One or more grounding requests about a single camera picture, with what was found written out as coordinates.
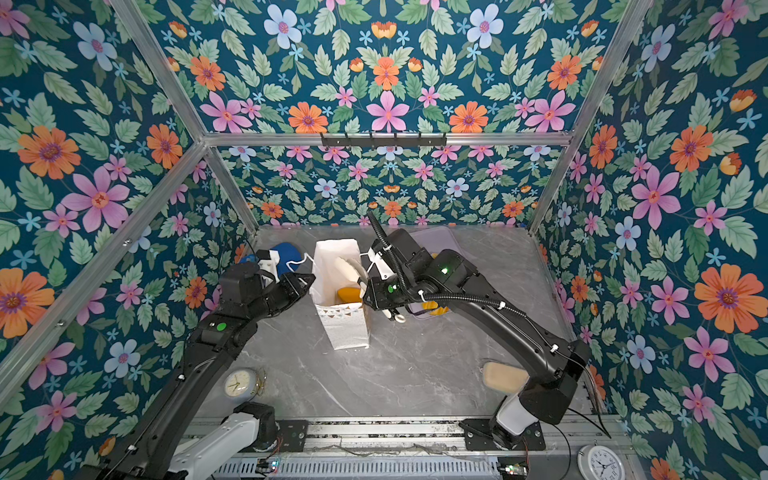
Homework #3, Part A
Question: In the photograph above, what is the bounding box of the orange oval fake bread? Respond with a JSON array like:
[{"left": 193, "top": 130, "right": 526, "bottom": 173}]
[{"left": 336, "top": 287, "right": 361, "bottom": 304}]

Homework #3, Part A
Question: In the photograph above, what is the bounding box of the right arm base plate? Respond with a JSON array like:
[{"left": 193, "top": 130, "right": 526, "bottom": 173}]
[{"left": 458, "top": 418, "right": 546, "bottom": 452}]

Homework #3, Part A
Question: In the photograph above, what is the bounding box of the small gold alarm clock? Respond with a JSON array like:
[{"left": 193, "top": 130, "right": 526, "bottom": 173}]
[{"left": 223, "top": 368, "right": 267, "bottom": 401}]

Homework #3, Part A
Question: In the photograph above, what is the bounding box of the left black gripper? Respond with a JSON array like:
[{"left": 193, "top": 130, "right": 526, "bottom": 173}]
[{"left": 245, "top": 269, "right": 317, "bottom": 323}]

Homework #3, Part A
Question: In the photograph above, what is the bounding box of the small striped fake bun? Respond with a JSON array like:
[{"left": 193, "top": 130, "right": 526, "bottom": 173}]
[{"left": 422, "top": 301, "right": 450, "bottom": 316}]

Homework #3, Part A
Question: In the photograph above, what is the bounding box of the white paper gift bag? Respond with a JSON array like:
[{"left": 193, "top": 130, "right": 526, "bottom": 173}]
[{"left": 310, "top": 239, "right": 370, "bottom": 350}]

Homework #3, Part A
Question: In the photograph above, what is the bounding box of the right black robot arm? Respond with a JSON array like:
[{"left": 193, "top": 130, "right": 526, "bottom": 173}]
[{"left": 362, "top": 213, "right": 591, "bottom": 448}]

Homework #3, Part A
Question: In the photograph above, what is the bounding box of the white analog clock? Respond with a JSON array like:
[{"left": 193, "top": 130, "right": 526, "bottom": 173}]
[{"left": 577, "top": 445, "right": 626, "bottom": 480}]

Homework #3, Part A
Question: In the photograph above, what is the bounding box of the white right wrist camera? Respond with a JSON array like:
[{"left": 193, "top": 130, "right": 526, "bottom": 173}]
[{"left": 366, "top": 248, "right": 394, "bottom": 280}]

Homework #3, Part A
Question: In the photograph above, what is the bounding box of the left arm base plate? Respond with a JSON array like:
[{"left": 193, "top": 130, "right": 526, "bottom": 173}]
[{"left": 264, "top": 420, "right": 310, "bottom": 453}]

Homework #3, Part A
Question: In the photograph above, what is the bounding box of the black hook rail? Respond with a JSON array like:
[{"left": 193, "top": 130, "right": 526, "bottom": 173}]
[{"left": 320, "top": 133, "right": 448, "bottom": 148}]

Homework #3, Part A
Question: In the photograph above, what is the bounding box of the blue cap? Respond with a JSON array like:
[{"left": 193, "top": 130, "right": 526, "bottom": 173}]
[{"left": 270, "top": 242, "right": 303, "bottom": 276}]

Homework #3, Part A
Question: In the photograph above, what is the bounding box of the lavender plastic tray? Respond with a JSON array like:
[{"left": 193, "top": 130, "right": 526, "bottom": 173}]
[{"left": 410, "top": 226, "right": 464, "bottom": 319}]

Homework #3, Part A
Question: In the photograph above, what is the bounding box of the beige oval sponge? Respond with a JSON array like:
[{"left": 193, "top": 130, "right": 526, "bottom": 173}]
[{"left": 482, "top": 361, "right": 530, "bottom": 396}]

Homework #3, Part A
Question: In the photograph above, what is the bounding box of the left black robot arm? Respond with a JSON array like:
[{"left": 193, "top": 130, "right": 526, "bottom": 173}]
[{"left": 76, "top": 262, "right": 315, "bottom": 479}]

